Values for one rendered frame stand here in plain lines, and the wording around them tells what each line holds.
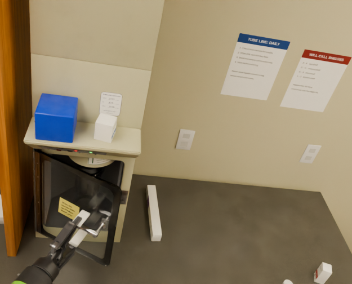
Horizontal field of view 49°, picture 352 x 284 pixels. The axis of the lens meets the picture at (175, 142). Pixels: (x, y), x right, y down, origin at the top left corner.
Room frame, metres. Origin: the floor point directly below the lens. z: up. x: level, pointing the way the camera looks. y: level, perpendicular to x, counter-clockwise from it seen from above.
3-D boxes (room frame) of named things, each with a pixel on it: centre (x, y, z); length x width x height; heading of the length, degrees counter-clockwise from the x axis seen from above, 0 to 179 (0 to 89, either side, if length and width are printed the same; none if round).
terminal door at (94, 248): (0.84, 0.27, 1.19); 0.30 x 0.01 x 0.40; 77
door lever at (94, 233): (0.79, 0.20, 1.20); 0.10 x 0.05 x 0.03; 77
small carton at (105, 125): (0.87, 0.20, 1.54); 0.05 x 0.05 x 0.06; 1
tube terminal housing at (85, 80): (1.04, 0.30, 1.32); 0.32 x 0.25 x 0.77; 103
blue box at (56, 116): (0.84, 0.34, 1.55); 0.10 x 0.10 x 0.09; 13
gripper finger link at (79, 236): (0.77, 0.23, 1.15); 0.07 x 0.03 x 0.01; 167
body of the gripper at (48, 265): (0.63, 0.26, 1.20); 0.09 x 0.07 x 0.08; 167
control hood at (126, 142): (0.86, 0.26, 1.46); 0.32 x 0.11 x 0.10; 103
